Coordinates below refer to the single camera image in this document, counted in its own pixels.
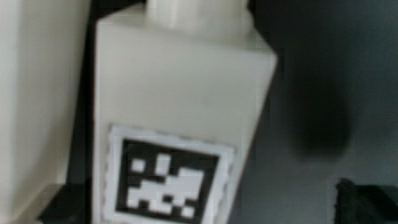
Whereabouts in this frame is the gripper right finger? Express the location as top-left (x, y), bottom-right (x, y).
top-left (335, 178), bottom-right (398, 224)

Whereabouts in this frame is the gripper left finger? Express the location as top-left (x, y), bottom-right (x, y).
top-left (38, 184), bottom-right (91, 224)

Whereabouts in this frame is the white table leg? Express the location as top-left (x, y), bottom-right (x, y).
top-left (93, 0), bottom-right (278, 224)

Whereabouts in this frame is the white left rail block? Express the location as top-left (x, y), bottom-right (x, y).
top-left (0, 0), bottom-right (91, 224)

